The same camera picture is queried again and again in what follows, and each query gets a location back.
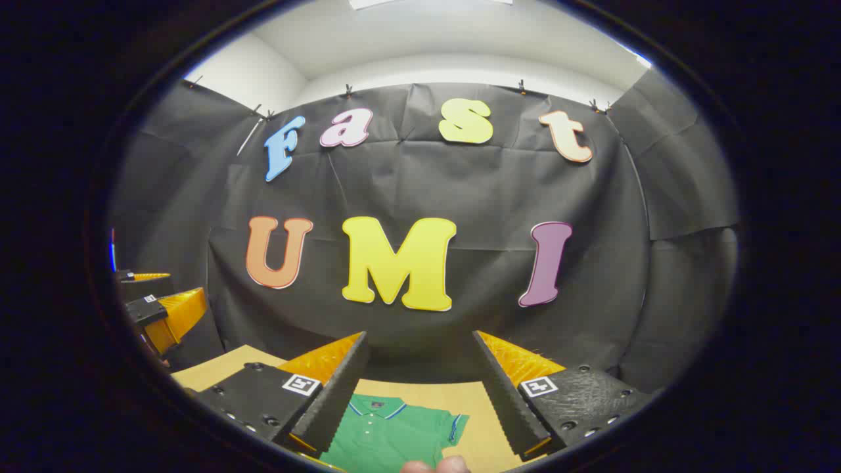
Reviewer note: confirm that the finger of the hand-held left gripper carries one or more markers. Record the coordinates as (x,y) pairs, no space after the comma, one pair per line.
(151,276)
(174,315)

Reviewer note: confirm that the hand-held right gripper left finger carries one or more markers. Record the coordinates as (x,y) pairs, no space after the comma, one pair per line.
(338,394)

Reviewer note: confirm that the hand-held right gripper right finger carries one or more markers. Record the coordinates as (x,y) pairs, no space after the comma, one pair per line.
(506,401)

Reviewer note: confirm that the green T-shirt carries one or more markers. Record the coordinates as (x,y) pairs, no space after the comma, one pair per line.
(387,437)

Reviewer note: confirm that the black backdrop cloth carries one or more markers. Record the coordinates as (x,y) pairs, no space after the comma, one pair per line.
(460,197)

